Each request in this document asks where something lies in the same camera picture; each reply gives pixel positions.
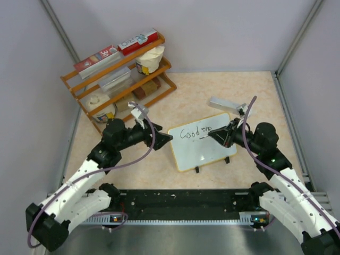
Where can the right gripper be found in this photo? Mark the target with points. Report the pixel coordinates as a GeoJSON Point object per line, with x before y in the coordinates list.
{"type": "Point", "coordinates": [224, 137]}

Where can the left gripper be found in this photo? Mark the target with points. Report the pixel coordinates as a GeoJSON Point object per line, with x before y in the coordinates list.
{"type": "Point", "coordinates": [160, 138]}

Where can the white whiteboard yellow frame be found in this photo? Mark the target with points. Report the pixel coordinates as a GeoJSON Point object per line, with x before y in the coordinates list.
{"type": "Point", "coordinates": [189, 154]}

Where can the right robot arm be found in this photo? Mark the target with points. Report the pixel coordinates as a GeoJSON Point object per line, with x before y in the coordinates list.
{"type": "Point", "coordinates": [284, 195]}

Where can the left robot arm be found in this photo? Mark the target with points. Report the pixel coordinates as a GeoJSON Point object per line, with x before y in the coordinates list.
{"type": "Point", "coordinates": [51, 221]}

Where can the grey whiteboard eraser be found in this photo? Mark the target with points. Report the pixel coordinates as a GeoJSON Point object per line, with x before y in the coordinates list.
{"type": "Point", "coordinates": [224, 105]}

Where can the black whiteboard foot right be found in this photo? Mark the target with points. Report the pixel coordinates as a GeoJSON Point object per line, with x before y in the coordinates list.
{"type": "Point", "coordinates": [227, 160]}

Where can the brown sponge block right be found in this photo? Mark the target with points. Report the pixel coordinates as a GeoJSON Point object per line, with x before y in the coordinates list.
{"type": "Point", "coordinates": [147, 89]}

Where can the tan sponge block left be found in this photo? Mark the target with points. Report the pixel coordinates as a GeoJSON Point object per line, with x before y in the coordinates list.
{"type": "Point", "coordinates": [122, 104]}

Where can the orange wooden shelf rack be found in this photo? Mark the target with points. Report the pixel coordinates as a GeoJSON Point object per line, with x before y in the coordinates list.
{"type": "Point", "coordinates": [98, 106]}

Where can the clear plastic box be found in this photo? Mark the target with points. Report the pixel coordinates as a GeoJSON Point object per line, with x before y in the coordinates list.
{"type": "Point", "coordinates": [117, 82]}

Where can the white bag upper container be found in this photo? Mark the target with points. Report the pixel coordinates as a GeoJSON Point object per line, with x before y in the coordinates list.
{"type": "Point", "coordinates": [149, 61]}

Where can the red white long box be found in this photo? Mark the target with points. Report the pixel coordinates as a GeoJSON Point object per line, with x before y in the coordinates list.
{"type": "Point", "coordinates": [138, 41]}

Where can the red foil wrap box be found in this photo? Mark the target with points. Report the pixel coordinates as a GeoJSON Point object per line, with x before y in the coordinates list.
{"type": "Point", "coordinates": [97, 61]}

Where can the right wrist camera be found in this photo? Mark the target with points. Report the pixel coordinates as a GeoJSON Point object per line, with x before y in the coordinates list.
{"type": "Point", "coordinates": [242, 110]}

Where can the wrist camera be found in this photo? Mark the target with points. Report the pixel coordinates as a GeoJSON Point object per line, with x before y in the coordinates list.
{"type": "Point", "coordinates": [242, 110]}
{"type": "Point", "coordinates": [138, 112]}

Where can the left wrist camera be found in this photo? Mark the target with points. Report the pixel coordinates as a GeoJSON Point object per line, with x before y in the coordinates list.
{"type": "Point", "coordinates": [138, 112]}

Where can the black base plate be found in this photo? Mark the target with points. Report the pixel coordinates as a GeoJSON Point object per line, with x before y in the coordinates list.
{"type": "Point", "coordinates": [187, 204]}

